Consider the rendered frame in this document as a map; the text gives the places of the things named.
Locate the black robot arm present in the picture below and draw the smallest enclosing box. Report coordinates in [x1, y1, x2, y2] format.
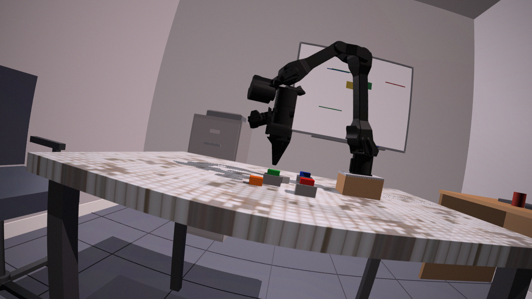
[247, 41, 379, 176]

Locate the red button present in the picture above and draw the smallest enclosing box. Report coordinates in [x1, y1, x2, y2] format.
[294, 177, 317, 198]

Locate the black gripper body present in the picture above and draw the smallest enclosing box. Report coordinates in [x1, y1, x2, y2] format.
[265, 105, 295, 140]

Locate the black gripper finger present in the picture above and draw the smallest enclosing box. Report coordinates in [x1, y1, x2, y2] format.
[267, 137, 290, 165]

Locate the blue button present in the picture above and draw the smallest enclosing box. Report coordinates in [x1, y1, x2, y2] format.
[296, 171, 313, 182]

